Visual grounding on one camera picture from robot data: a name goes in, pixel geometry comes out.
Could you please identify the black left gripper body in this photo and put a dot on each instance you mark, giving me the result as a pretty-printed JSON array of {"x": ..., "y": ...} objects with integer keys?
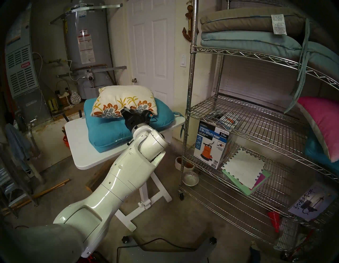
[{"x": 135, "y": 120}]

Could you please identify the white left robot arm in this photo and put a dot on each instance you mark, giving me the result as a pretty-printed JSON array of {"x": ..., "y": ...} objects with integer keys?
[{"x": 119, "y": 180}]

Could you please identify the blue white floor object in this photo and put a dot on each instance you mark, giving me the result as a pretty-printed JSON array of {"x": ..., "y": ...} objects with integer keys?
[{"x": 255, "y": 253}]

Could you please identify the pink foam sheet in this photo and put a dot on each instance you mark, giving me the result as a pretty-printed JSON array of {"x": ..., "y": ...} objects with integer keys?
[{"x": 260, "y": 180}]

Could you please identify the white panel door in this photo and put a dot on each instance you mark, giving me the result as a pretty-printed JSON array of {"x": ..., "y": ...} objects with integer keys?
[{"x": 152, "y": 45}]

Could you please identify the olive brown bench cushion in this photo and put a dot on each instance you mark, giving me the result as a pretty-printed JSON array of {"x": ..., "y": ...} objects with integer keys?
[{"x": 238, "y": 18}]

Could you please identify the crumpled foil ball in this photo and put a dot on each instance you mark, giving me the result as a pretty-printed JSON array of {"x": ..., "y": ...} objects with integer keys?
[{"x": 75, "y": 98}]

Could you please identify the teal tufted cushion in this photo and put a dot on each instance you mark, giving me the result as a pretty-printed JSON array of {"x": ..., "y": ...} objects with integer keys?
[{"x": 317, "y": 156}]

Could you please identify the utility pump cardboard box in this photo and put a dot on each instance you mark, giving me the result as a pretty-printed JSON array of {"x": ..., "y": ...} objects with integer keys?
[{"x": 209, "y": 143}]

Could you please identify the light blue bench cushion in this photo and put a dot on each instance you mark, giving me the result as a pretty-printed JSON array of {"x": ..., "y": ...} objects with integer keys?
[{"x": 246, "y": 39}]

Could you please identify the white rolling overbed table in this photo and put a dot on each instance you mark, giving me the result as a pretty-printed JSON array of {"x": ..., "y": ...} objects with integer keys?
[{"x": 79, "y": 156}]

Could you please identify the white zigzag edged sheet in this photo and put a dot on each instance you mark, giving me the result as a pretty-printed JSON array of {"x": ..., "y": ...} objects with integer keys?
[{"x": 243, "y": 168}]

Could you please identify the orange bucket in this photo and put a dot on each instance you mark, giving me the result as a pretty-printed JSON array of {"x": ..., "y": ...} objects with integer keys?
[{"x": 65, "y": 140}]

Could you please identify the grey metal ladder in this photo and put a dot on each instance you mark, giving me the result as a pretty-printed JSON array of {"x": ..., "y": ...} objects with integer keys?
[{"x": 10, "y": 185}]

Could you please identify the white ceramic pet bowl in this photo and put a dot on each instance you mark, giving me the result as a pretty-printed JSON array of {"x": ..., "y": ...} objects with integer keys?
[{"x": 182, "y": 163}]

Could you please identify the LED lamp product box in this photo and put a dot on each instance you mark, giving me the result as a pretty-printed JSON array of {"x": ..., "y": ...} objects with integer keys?
[{"x": 312, "y": 202}]

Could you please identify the grey furnace unit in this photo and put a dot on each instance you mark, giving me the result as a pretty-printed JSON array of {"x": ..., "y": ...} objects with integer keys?
[{"x": 23, "y": 74}]

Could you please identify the green foam sheet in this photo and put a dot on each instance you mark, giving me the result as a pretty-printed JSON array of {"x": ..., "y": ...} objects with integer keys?
[{"x": 238, "y": 187}]

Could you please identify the white light switch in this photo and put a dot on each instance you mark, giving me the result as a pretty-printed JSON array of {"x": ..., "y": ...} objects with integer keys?
[{"x": 183, "y": 61}]

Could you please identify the grey water heater tank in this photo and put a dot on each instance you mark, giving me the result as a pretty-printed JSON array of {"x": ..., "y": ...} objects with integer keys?
[{"x": 90, "y": 39}]

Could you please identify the pink white ombre cushion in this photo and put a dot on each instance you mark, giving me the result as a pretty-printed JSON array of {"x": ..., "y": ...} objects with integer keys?
[{"x": 323, "y": 122}]

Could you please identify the cream floral print cushion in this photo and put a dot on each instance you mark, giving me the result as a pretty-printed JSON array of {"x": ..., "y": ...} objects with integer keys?
[{"x": 119, "y": 98}]

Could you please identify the brown anchor wall decoration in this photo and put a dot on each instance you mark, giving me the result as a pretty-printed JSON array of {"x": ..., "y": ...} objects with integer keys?
[{"x": 188, "y": 33}]

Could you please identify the wooden stick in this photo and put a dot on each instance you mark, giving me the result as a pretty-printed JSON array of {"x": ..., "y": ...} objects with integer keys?
[{"x": 39, "y": 192}]

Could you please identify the metal pet bowl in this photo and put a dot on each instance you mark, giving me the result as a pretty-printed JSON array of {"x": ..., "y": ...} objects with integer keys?
[{"x": 190, "y": 179}]

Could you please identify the brown wooden board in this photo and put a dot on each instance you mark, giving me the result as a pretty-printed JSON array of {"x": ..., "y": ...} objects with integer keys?
[{"x": 92, "y": 180}]

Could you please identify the red plastic cone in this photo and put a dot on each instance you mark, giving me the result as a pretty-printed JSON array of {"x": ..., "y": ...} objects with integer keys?
[{"x": 274, "y": 221}]

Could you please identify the blue hanging cloth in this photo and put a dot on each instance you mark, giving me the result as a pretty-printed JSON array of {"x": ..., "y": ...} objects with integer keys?
[{"x": 17, "y": 140}]

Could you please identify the teal flat seat cushion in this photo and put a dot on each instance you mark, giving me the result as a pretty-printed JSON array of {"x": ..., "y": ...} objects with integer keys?
[{"x": 106, "y": 132}]

